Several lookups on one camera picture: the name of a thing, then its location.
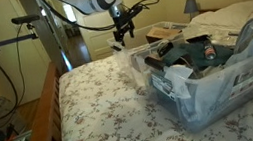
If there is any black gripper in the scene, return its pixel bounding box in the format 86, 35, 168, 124
110, 12, 138, 49

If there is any clear storage bin with cardboard box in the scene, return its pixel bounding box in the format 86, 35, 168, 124
104, 17, 200, 93

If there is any clear storage bin full of items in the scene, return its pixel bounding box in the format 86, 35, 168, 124
124, 15, 253, 141

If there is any white door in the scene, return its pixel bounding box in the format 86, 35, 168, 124
70, 0, 123, 64

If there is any brown cardboard box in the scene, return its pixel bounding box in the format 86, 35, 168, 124
143, 22, 183, 45

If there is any black cylindrical item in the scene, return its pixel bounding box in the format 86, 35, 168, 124
143, 53, 167, 75

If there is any small black box item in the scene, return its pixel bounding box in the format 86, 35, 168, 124
156, 39, 176, 57

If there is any grey bedside lamp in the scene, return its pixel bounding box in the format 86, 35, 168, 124
181, 0, 201, 23

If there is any grey metal support column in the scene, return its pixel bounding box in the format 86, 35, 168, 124
17, 0, 74, 80

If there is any floral bed sheet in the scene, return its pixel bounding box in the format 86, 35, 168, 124
48, 32, 253, 141

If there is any dark bottle with red label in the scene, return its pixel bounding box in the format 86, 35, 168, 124
201, 35, 219, 62

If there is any wooden bed footboard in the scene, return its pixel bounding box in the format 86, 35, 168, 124
4, 60, 71, 141

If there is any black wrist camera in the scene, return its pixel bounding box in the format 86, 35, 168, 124
121, 4, 146, 21

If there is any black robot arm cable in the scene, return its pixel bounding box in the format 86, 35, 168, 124
34, 0, 164, 41

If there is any black camera on stand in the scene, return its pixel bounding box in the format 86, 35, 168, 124
10, 13, 41, 27

